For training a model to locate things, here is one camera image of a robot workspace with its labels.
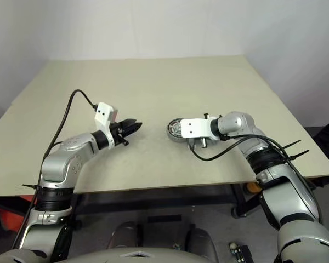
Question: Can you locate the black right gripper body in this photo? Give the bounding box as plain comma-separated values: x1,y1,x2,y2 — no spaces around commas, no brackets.
186,138,211,151

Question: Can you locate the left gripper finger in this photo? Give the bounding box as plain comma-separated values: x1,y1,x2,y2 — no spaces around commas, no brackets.
124,123,143,138
123,118,138,130

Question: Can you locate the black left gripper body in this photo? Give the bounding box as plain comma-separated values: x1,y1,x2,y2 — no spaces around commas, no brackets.
109,120,131,147

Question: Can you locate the silver spoked rotor cover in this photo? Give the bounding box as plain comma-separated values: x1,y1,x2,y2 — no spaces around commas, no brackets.
166,117,185,138

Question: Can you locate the orange round object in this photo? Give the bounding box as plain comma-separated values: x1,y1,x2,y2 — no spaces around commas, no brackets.
245,182,260,194

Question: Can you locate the black caster wheel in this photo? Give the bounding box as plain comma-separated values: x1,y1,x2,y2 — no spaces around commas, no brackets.
231,208,247,219

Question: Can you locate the dark rounded shape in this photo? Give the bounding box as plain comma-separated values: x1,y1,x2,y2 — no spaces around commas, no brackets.
108,223,139,250

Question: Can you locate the black device with white knob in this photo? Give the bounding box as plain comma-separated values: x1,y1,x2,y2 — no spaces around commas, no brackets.
228,242,253,263

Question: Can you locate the grey robot torso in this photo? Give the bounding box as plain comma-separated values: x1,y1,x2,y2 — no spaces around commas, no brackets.
63,248,217,263

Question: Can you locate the orange plastic object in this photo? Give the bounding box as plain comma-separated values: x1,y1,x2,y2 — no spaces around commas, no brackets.
0,205,25,233

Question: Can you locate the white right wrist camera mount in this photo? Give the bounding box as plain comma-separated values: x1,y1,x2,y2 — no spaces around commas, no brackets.
180,117,212,141

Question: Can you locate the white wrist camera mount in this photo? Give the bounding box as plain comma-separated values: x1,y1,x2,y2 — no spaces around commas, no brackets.
180,117,212,141
94,101,120,150

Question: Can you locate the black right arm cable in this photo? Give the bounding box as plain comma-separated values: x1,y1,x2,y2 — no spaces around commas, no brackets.
188,133,323,222

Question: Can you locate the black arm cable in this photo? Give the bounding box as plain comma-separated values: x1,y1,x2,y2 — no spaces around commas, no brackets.
188,133,323,222
9,89,99,249

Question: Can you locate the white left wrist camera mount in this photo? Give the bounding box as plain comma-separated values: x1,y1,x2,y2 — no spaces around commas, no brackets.
94,101,120,150

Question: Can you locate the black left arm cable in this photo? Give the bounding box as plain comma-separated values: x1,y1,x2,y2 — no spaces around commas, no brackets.
9,89,99,249

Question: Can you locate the black table frame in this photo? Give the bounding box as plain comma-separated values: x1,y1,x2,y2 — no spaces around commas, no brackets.
0,180,319,220

